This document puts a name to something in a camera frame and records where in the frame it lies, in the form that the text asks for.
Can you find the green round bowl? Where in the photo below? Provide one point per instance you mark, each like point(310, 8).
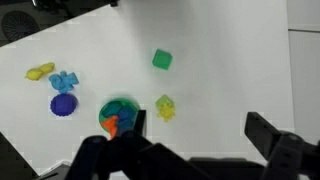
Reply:
point(126, 103)

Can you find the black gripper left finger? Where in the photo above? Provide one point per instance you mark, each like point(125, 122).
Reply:
point(140, 122)

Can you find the yellow toy figure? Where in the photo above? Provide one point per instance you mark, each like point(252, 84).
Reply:
point(166, 112)

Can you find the black round fan grille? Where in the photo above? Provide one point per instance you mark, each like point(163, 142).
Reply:
point(16, 25)

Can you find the green cube block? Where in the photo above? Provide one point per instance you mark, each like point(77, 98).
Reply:
point(162, 59)

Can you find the yellow duck toy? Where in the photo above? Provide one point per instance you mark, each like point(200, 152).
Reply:
point(35, 74)

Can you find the teal toy figure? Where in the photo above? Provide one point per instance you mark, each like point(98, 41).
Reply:
point(112, 108)

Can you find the orange toy figure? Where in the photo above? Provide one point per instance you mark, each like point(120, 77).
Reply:
point(110, 124)

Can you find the dark blue round block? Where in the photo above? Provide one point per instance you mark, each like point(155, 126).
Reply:
point(63, 104)

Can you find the dark blue cube block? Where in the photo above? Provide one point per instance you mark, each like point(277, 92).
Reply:
point(125, 119)

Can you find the light blue toy figure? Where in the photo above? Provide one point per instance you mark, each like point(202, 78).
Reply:
point(63, 82)

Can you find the lime translucent cube block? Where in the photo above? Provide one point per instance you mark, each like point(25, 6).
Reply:
point(164, 99)

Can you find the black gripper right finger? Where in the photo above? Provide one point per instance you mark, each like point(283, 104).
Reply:
point(268, 140)

